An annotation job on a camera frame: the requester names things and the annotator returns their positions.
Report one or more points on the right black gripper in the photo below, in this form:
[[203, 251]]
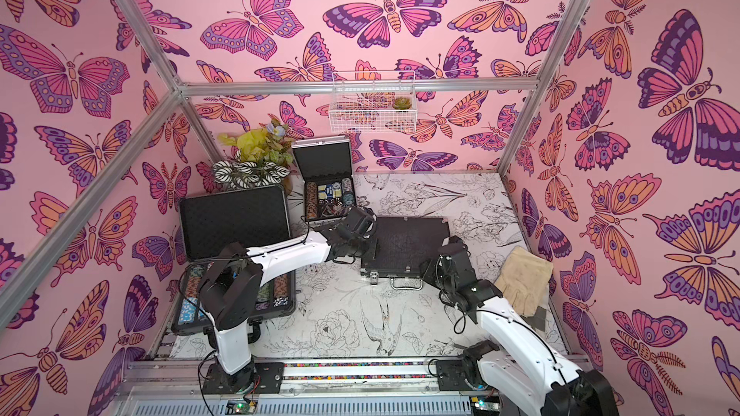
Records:
[[444, 257]]

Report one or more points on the black medium poker case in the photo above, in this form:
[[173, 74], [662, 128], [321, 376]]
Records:
[[400, 248]]

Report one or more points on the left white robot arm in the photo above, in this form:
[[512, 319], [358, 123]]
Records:
[[228, 291]]

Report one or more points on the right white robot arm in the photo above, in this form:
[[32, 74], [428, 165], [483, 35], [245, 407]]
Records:
[[516, 362]]

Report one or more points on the small silver poker case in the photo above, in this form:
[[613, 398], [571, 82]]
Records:
[[326, 165]]

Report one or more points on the large black poker case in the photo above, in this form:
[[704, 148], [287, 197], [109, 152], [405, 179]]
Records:
[[249, 218]]

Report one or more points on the beige work glove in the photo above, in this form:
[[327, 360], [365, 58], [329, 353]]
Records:
[[524, 281]]

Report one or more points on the striped leaf plant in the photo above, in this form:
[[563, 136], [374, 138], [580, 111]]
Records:
[[235, 175]]

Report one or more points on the yellow-green leafy plant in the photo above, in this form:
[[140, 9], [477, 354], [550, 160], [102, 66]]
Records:
[[268, 144]]

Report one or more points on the small green succulent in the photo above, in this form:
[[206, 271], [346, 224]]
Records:
[[402, 103]]

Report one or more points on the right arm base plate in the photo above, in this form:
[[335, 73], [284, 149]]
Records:
[[457, 375]]

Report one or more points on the white wire basket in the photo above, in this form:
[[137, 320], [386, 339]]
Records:
[[361, 101]]

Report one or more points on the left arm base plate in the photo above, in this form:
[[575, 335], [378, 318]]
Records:
[[258, 378]]

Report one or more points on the aluminium front rail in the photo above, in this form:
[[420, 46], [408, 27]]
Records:
[[355, 386]]

